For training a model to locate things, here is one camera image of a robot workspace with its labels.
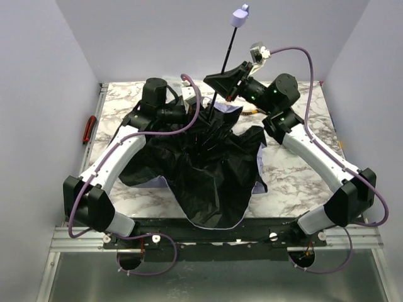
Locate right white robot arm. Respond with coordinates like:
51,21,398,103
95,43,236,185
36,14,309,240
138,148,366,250
203,62,376,237

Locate lilac umbrella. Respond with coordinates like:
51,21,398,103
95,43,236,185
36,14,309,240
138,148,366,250
118,3,268,230

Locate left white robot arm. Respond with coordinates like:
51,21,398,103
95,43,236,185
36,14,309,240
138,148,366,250
63,74,200,238

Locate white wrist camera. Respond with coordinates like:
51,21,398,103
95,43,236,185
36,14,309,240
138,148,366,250
249,42,271,73
181,81,196,108

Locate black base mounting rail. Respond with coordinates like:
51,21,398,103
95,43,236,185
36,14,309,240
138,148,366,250
103,218,326,262

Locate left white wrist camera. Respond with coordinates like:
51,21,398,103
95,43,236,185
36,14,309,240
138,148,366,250
181,81,196,108

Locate yellow handled pliers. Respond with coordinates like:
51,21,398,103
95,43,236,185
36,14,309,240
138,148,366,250
241,108,265,116

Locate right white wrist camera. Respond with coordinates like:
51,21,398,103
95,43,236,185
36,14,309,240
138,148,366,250
249,42,271,73

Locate red black handled tool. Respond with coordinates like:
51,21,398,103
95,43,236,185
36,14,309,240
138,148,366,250
82,115,97,145

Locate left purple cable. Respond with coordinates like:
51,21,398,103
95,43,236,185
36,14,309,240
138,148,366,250
67,74,202,277

